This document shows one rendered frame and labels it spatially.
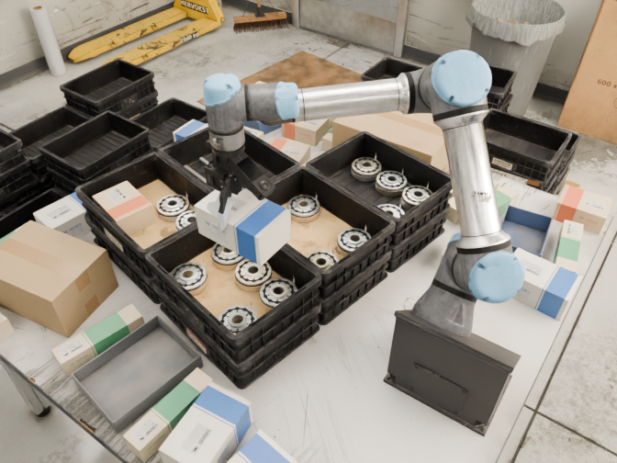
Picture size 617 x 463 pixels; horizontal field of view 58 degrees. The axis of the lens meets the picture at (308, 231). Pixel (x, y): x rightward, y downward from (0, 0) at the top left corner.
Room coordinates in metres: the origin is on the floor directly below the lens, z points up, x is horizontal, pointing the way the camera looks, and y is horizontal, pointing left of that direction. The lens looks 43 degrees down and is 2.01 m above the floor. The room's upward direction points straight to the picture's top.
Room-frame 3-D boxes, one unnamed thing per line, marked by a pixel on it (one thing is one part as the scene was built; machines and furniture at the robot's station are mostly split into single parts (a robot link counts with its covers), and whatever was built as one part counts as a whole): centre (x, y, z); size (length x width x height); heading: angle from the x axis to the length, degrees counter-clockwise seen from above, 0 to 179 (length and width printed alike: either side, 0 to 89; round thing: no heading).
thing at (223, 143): (1.03, 0.18, 1.33); 0.08 x 0.08 x 0.05
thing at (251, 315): (0.91, 0.18, 0.86); 0.10 x 0.10 x 0.01
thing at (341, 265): (1.25, -0.01, 0.92); 0.40 x 0.30 x 0.02; 44
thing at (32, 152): (2.39, 1.29, 0.31); 0.40 x 0.30 x 0.34; 144
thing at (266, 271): (1.08, 0.15, 0.86); 0.10 x 0.10 x 0.01
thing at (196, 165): (1.53, 0.27, 0.87); 0.40 x 0.30 x 0.11; 44
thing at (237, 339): (1.04, 0.20, 0.92); 0.40 x 0.30 x 0.02; 44
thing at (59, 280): (1.14, 0.77, 0.78); 0.30 x 0.22 x 0.16; 64
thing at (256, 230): (1.02, 0.16, 1.10); 0.20 x 0.12 x 0.09; 54
